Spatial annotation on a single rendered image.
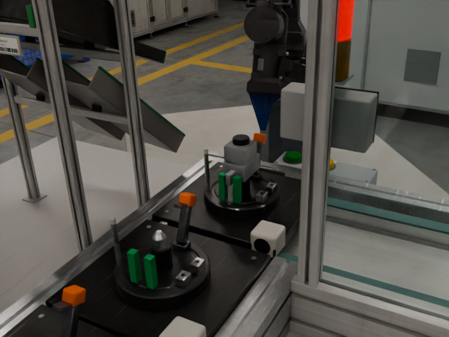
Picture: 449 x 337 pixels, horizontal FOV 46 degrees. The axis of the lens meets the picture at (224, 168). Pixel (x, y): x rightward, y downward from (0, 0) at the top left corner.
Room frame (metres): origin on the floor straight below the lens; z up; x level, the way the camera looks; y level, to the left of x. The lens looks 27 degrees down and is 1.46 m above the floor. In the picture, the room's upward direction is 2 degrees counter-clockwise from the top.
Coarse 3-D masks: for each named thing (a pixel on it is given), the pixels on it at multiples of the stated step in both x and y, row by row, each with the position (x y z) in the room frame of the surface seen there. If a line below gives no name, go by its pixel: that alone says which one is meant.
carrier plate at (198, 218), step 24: (216, 168) 0.98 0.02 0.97; (192, 192) 0.88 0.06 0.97; (288, 192) 0.87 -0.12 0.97; (168, 216) 0.80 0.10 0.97; (192, 216) 0.79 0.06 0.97; (216, 216) 0.79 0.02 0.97; (264, 216) 0.78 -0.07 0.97; (288, 216) 0.78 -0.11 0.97; (240, 240) 0.72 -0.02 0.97; (288, 240) 0.73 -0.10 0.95
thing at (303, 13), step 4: (304, 0) 4.02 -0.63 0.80; (304, 4) 4.02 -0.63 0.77; (300, 8) 4.04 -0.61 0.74; (304, 8) 4.02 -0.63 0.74; (300, 12) 4.03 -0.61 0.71; (304, 12) 4.02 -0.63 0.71; (300, 16) 4.03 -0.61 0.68; (304, 16) 4.02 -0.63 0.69; (304, 20) 4.02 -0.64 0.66; (304, 24) 4.01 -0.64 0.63
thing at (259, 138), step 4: (256, 136) 0.91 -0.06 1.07; (260, 136) 0.90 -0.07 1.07; (264, 136) 0.91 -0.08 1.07; (256, 140) 0.91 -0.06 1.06; (260, 140) 0.90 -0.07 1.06; (264, 140) 0.91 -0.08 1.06; (260, 144) 0.90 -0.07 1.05; (260, 148) 0.90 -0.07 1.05; (260, 152) 0.90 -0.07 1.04; (260, 156) 0.90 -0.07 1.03; (260, 160) 0.90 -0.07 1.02; (256, 172) 0.89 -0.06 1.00
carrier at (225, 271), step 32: (160, 224) 0.77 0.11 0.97; (128, 256) 0.59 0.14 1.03; (160, 256) 0.61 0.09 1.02; (192, 256) 0.65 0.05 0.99; (224, 256) 0.67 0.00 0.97; (256, 256) 0.67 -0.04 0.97; (96, 288) 0.60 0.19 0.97; (128, 288) 0.58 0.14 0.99; (160, 288) 0.58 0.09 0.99; (192, 288) 0.57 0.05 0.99; (224, 288) 0.60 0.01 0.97; (96, 320) 0.54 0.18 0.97; (128, 320) 0.54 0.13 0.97; (160, 320) 0.53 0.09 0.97; (192, 320) 0.53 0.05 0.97; (224, 320) 0.54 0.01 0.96
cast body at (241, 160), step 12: (228, 144) 0.84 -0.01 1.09; (240, 144) 0.83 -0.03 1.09; (252, 144) 0.84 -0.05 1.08; (228, 156) 0.83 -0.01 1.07; (240, 156) 0.82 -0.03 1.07; (252, 156) 0.84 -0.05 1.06; (228, 168) 0.82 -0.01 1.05; (240, 168) 0.81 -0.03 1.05; (252, 168) 0.83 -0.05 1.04; (228, 180) 0.80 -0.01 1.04
